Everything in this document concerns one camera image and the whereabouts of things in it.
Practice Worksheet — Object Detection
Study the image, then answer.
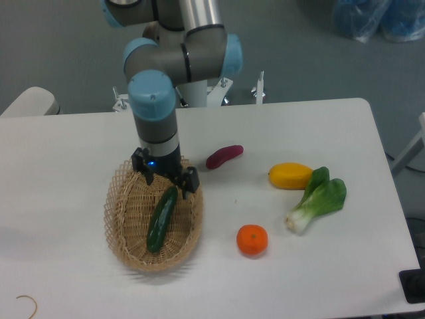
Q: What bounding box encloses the orange tangerine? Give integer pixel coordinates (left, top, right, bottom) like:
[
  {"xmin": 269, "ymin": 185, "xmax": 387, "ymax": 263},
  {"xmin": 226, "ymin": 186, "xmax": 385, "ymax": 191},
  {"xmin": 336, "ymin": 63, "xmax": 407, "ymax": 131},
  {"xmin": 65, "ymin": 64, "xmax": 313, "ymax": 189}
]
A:
[{"xmin": 236, "ymin": 225, "xmax": 268, "ymax": 256}]

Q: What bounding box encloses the woven wicker basket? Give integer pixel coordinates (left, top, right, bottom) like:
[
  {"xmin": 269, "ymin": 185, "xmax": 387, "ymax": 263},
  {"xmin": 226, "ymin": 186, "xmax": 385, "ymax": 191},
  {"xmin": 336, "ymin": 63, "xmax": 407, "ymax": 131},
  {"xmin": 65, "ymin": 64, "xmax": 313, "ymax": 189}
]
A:
[{"xmin": 104, "ymin": 159, "xmax": 203, "ymax": 272}]

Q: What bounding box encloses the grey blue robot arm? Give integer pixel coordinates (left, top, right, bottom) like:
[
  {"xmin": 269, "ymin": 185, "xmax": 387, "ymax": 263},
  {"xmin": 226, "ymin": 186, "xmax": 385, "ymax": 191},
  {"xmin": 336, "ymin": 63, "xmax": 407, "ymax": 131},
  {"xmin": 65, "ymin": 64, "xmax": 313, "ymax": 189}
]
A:
[{"xmin": 101, "ymin": 1, "xmax": 243, "ymax": 197}]

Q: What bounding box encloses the purple sweet potato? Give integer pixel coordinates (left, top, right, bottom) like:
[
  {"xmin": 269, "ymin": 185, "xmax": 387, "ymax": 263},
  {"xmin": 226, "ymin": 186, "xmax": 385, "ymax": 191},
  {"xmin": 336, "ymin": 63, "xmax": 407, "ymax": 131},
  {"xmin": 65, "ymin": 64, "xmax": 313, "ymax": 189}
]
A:
[{"xmin": 205, "ymin": 145, "xmax": 244, "ymax": 169}]

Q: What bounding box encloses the green bok choy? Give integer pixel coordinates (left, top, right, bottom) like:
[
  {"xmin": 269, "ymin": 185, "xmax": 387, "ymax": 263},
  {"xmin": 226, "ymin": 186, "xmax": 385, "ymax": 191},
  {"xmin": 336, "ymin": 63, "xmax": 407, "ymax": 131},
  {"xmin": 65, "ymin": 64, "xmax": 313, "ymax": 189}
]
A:
[{"xmin": 285, "ymin": 167, "xmax": 347, "ymax": 234}]

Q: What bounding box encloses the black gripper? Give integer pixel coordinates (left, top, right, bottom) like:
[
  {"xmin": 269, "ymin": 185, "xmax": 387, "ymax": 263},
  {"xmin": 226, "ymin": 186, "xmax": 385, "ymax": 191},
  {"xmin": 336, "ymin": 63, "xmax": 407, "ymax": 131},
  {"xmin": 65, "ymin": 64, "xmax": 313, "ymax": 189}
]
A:
[{"xmin": 131, "ymin": 148, "xmax": 200, "ymax": 199}]

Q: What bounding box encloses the black device at edge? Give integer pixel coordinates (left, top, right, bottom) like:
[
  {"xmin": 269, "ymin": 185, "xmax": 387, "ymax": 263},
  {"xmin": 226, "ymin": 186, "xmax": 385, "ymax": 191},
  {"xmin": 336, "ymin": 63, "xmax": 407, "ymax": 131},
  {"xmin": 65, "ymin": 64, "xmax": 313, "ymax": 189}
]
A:
[{"xmin": 399, "ymin": 268, "xmax": 424, "ymax": 304}]

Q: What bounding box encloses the yellow mango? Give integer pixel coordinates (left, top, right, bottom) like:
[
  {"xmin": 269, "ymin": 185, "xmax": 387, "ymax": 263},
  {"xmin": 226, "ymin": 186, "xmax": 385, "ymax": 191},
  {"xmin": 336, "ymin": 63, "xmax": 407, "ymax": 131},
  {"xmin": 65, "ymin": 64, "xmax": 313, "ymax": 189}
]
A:
[{"xmin": 268, "ymin": 162, "xmax": 313, "ymax": 190}]

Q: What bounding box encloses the green cucumber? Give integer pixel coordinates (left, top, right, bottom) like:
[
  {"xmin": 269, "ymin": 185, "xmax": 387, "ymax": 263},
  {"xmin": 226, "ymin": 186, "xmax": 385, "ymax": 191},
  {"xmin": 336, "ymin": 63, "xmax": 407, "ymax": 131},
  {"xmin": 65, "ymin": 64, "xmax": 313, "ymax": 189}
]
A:
[{"xmin": 146, "ymin": 186, "xmax": 179, "ymax": 253}]

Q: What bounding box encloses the blue plastic bag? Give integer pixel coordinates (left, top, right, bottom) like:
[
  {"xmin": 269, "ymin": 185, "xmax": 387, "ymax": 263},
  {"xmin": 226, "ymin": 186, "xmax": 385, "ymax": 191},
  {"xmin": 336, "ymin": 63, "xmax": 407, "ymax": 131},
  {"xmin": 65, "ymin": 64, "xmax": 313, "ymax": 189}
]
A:
[{"xmin": 332, "ymin": 1, "xmax": 424, "ymax": 43}]

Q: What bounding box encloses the tan rubber band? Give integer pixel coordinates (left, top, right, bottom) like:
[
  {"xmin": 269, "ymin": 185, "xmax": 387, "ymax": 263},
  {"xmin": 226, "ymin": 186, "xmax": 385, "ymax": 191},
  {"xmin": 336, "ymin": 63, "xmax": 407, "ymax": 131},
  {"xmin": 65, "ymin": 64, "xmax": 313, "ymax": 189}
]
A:
[{"xmin": 15, "ymin": 294, "xmax": 39, "ymax": 318}]

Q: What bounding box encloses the white chair armrest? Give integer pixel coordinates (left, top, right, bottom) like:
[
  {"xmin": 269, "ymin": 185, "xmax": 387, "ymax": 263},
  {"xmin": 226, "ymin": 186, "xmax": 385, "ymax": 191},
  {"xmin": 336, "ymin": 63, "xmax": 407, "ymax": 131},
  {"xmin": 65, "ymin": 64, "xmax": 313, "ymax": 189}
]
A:
[{"xmin": 1, "ymin": 86, "xmax": 61, "ymax": 118}]

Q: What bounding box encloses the white table leg frame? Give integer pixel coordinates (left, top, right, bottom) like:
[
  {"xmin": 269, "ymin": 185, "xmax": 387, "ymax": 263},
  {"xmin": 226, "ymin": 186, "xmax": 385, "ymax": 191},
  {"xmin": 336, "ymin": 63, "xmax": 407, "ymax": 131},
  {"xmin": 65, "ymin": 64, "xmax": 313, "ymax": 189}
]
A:
[{"xmin": 390, "ymin": 113, "xmax": 424, "ymax": 177}]

